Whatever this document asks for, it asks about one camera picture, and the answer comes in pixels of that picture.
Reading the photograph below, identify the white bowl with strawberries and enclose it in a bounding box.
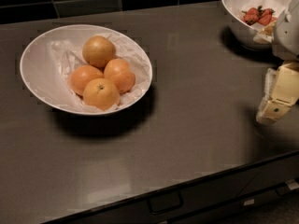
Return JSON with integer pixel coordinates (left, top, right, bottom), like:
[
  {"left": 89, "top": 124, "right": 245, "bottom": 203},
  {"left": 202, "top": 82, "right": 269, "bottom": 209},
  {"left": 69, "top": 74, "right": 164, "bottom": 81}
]
[{"left": 221, "top": 0, "right": 291, "bottom": 50}]

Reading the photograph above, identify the red strawberries pile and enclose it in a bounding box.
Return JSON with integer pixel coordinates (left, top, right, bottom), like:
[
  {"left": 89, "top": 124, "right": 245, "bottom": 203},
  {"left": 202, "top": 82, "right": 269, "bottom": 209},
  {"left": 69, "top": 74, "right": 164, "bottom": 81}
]
[{"left": 242, "top": 6, "right": 277, "bottom": 26}]

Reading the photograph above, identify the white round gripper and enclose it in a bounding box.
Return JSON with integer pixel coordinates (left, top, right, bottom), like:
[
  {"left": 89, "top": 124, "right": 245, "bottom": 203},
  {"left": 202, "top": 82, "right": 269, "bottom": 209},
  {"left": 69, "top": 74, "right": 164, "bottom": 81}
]
[{"left": 256, "top": 0, "right": 299, "bottom": 124}]

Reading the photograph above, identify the orange at left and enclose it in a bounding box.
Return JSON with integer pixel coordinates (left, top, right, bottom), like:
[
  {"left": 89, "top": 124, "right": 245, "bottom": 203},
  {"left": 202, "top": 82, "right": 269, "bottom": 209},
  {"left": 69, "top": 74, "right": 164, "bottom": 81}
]
[{"left": 69, "top": 64, "right": 104, "bottom": 95}]

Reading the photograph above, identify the orange at front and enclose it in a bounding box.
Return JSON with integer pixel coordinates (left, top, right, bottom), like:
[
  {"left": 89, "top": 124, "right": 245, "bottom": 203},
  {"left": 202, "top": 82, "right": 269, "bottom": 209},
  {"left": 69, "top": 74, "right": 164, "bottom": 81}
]
[{"left": 83, "top": 78, "right": 120, "bottom": 111}]

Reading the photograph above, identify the large white bowl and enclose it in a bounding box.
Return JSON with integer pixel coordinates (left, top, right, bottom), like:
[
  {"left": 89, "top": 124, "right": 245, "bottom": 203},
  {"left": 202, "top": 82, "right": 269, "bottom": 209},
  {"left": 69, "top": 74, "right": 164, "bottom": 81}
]
[{"left": 19, "top": 23, "right": 154, "bottom": 116}]

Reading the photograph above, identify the dark drawer front with handle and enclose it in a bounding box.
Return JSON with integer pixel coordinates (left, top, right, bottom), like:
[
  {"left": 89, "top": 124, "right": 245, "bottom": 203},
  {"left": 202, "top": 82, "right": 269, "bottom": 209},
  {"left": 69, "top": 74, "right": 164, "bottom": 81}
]
[{"left": 44, "top": 150, "right": 299, "bottom": 224}]

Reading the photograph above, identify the yellowish orange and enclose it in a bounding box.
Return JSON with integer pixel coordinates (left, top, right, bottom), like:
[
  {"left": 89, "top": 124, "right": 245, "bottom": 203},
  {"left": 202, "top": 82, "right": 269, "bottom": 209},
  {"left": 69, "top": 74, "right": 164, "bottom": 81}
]
[{"left": 82, "top": 35, "right": 116, "bottom": 68}]

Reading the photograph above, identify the orange at right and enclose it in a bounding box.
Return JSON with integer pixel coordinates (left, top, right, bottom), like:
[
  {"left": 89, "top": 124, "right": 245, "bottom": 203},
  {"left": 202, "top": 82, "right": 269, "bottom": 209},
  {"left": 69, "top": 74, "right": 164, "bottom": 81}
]
[{"left": 104, "top": 58, "right": 135, "bottom": 94}]

